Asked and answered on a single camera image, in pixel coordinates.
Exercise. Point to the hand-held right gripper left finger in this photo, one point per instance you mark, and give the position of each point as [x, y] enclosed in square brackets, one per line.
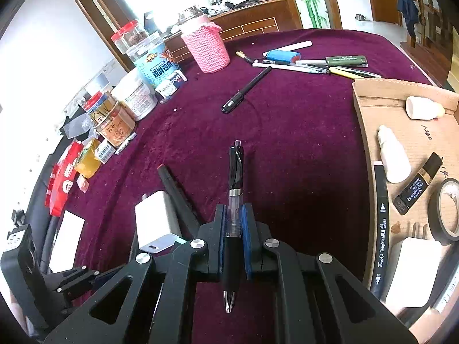
[221, 222]

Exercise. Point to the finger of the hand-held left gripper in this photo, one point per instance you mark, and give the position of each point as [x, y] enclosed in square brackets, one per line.
[79, 281]

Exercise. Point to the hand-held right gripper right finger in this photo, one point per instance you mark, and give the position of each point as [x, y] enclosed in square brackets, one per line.
[246, 229]

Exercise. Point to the black gel pen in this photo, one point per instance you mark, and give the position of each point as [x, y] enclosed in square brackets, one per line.
[235, 172]

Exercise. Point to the red cap black marker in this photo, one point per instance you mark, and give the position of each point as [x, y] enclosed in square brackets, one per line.
[172, 186]

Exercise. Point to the white wall charger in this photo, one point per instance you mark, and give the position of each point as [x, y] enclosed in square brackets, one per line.
[412, 272]
[157, 218]

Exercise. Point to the black gold tube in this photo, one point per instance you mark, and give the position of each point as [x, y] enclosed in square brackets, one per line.
[416, 186]

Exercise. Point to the cardboard box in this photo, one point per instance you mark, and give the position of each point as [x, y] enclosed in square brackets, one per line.
[380, 96]

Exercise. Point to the white card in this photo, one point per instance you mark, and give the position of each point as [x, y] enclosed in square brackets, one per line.
[66, 238]

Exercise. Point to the small pink packet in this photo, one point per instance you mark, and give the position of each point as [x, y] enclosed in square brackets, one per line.
[83, 185]

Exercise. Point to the red carton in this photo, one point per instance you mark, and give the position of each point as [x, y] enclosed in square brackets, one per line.
[62, 179]

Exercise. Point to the yellow jar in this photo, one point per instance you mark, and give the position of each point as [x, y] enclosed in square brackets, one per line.
[88, 161]

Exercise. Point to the silver blue pen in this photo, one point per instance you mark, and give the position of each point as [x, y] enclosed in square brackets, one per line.
[126, 143]

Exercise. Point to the black capped pen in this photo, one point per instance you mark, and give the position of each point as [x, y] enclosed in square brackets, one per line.
[244, 93]

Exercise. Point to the white barcode box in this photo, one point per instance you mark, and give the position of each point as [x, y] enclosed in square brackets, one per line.
[105, 152]

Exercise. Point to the small blue tube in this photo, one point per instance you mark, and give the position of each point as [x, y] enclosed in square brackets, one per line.
[164, 101]

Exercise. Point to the black art marker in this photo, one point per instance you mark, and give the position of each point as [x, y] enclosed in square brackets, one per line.
[382, 229]

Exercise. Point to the orange label clear cup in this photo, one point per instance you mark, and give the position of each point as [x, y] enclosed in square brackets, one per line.
[116, 129]

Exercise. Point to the blue white small box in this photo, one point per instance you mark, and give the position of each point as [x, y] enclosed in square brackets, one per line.
[172, 84]

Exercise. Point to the white plastic tub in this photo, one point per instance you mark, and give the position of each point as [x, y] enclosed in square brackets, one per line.
[138, 98]

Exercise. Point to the clear plastic bag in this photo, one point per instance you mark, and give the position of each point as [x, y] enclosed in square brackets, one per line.
[77, 127]

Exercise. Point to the white dropper bottle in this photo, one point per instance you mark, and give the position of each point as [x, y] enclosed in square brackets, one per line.
[392, 157]

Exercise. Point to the white pen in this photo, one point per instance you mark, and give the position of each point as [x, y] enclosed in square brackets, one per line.
[279, 66]

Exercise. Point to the blue fish food canister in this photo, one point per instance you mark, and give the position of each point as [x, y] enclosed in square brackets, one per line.
[157, 68]

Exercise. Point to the red blue sachet bundle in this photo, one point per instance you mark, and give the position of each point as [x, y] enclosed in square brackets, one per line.
[98, 105]

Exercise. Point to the pink knitted cup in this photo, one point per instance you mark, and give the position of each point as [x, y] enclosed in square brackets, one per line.
[206, 50]

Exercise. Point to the clear barrel pen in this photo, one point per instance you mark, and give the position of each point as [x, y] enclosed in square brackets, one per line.
[315, 70]

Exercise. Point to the blue battery pack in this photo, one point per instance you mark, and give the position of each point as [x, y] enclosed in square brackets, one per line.
[283, 56]

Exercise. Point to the yellow pencil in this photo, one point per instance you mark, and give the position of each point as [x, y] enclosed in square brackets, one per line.
[349, 73]

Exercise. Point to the black tape roll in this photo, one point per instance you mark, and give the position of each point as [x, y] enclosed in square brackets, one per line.
[433, 215]

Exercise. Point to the white stick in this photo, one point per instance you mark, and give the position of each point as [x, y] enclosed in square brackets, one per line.
[294, 46]

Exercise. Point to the wooden counter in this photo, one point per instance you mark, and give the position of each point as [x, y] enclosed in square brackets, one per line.
[251, 19]

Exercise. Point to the red lid clear jar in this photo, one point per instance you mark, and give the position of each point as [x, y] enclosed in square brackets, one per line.
[129, 37]

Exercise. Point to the orange cap white bottle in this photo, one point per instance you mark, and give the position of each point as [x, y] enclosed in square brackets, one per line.
[421, 108]

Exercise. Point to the dark blue jacket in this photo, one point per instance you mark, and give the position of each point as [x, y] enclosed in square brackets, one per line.
[408, 7]

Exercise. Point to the wooden stair railing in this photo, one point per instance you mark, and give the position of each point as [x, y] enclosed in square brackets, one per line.
[430, 18]

